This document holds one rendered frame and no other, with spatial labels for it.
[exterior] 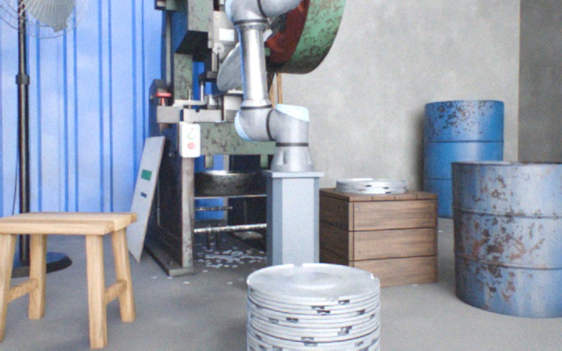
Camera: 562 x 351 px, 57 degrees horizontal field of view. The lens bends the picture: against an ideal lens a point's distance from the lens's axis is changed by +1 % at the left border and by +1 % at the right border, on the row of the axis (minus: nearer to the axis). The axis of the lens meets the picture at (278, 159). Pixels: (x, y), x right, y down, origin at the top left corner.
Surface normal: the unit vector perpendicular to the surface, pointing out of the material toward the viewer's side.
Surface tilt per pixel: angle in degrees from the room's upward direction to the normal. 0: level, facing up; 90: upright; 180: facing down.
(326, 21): 121
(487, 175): 92
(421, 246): 90
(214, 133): 90
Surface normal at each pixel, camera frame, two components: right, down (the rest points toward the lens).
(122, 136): 0.40, 0.02
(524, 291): -0.32, 0.06
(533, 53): -0.91, 0.01
